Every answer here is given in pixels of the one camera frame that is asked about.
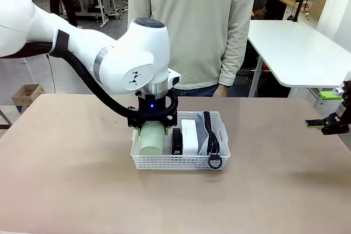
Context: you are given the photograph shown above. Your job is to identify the grey campus pencil pouch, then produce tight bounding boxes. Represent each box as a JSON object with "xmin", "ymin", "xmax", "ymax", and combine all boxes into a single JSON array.
[{"xmin": 196, "ymin": 111, "xmax": 222, "ymax": 169}]

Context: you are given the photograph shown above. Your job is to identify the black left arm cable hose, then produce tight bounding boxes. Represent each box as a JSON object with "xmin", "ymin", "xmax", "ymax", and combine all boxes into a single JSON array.
[{"xmin": 20, "ymin": 41, "xmax": 179, "ymax": 125}]

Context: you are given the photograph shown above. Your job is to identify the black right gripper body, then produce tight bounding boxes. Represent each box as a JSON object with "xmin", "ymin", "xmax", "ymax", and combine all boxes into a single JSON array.
[{"xmin": 330, "ymin": 95, "xmax": 351, "ymax": 135}]

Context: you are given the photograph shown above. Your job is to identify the person's left hand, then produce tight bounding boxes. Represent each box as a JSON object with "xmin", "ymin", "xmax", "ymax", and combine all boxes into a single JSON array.
[{"xmin": 216, "ymin": 84, "xmax": 228, "ymax": 98}]

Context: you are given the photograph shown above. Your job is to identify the small open cardboard box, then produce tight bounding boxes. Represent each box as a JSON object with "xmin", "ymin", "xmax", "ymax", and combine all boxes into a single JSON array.
[{"xmin": 12, "ymin": 84, "xmax": 46, "ymax": 106}]

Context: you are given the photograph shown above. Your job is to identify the light green plastic cup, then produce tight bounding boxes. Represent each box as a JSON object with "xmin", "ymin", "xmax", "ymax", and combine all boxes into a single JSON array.
[{"xmin": 139, "ymin": 121, "xmax": 165, "ymax": 155}]

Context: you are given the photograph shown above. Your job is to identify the black stapler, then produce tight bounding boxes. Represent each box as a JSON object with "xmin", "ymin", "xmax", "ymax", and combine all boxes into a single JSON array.
[{"xmin": 172, "ymin": 128, "xmax": 184, "ymax": 155}]

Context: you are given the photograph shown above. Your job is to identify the white perforated plastic basket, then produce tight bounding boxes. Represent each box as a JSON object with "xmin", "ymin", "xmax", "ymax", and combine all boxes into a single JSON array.
[{"xmin": 131, "ymin": 111, "xmax": 231, "ymax": 171}]

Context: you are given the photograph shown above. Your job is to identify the large white table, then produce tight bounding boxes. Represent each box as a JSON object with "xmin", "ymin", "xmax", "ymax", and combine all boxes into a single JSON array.
[{"xmin": 246, "ymin": 19, "xmax": 351, "ymax": 109}]

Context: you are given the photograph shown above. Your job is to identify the person's left forearm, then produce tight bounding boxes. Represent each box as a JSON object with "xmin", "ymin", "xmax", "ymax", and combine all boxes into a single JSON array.
[{"xmin": 218, "ymin": 33, "xmax": 249, "ymax": 87}]

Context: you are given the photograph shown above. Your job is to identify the thin black hanging cable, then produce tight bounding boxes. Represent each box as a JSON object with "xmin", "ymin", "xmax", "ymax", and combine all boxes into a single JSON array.
[{"xmin": 46, "ymin": 53, "xmax": 57, "ymax": 94}]

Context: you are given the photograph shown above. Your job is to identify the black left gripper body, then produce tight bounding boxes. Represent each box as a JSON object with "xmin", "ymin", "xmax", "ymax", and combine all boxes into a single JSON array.
[{"xmin": 126, "ymin": 88, "xmax": 179, "ymax": 130}]

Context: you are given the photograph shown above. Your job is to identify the white rectangular box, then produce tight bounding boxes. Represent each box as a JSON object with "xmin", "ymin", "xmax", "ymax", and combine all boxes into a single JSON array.
[{"xmin": 180, "ymin": 119, "xmax": 199, "ymax": 156}]

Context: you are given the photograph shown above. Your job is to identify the wooden top table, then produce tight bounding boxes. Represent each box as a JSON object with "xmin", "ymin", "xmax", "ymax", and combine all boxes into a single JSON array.
[{"xmin": 276, "ymin": 0, "xmax": 313, "ymax": 17}]

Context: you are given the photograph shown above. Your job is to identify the person in beige sweater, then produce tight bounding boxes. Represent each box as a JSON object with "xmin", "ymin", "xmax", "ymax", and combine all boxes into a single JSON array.
[{"xmin": 127, "ymin": 0, "xmax": 256, "ymax": 98}]

